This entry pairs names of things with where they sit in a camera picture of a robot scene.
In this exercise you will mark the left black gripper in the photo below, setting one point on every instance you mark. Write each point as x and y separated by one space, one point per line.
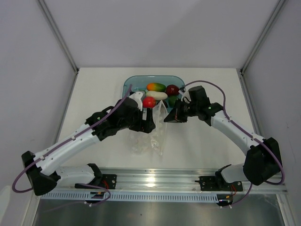
144 125

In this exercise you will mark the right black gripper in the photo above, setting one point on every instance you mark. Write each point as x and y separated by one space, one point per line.
175 113

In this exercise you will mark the green lime toy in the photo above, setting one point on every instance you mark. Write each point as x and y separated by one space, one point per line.
172 101

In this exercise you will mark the red tomato toy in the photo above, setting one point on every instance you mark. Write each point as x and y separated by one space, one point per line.
149 102

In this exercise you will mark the clear zip top bag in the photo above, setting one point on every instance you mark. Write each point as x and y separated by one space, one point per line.
141 143

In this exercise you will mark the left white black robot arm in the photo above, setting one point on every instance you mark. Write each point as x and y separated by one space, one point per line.
44 169

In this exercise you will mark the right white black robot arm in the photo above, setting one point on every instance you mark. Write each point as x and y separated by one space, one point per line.
263 158

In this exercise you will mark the white radish toy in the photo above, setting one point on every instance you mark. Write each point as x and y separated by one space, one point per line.
157 95

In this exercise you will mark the dark red apple toy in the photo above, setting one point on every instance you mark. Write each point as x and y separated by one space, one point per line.
172 90

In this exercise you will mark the orange green mango toy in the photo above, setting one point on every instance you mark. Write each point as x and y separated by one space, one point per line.
158 87

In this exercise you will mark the teal plastic tray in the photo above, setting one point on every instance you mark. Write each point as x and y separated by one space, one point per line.
139 83

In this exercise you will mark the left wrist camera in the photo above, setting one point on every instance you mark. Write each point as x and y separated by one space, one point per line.
138 96

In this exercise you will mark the aluminium mounting rail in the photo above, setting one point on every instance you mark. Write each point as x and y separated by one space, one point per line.
158 180

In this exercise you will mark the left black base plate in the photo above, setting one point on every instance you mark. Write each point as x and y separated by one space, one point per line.
107 181

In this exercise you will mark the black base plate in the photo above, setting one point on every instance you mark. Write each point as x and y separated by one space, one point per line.
107 181
213 183

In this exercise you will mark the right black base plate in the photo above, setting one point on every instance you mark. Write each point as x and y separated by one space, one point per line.
213 183

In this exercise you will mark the white slotted cable duct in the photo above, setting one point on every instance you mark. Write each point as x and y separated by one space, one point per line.
131 196

